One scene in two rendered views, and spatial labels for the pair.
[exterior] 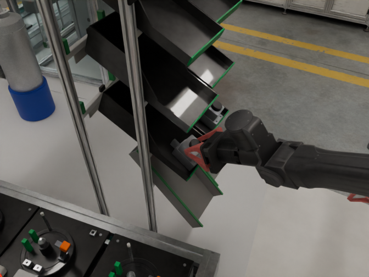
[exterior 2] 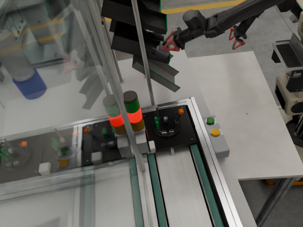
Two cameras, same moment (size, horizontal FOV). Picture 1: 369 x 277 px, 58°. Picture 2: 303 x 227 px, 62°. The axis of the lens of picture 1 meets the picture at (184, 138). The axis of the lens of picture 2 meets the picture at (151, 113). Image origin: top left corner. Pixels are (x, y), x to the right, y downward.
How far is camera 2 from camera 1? 0.57 m
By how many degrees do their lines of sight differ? 15
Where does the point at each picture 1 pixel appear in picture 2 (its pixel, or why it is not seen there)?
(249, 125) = (195, 14)
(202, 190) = (168, 75)
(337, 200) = (225, 56)
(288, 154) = (214, 20)
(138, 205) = not seen: hidden behind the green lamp
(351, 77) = (187, 7)
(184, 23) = not seen: outside the picture
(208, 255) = (189, 100)
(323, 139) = (191, 47)
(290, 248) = (218, 85)
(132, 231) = (146, 110)
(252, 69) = not seen: hidden behind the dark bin
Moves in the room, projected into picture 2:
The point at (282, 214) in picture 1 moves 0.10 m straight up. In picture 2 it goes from (205, 74) to (206, 61)
